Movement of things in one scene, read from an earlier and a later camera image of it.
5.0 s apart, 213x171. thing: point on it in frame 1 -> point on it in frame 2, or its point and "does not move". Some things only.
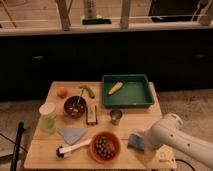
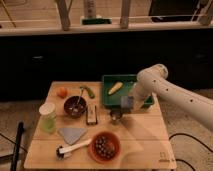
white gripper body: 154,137 -> 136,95
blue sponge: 135,141 -> 126,104
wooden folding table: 75,130 does not move
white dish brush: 65,152 does not move
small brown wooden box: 91,115 does not move
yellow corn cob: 115,87 does not move
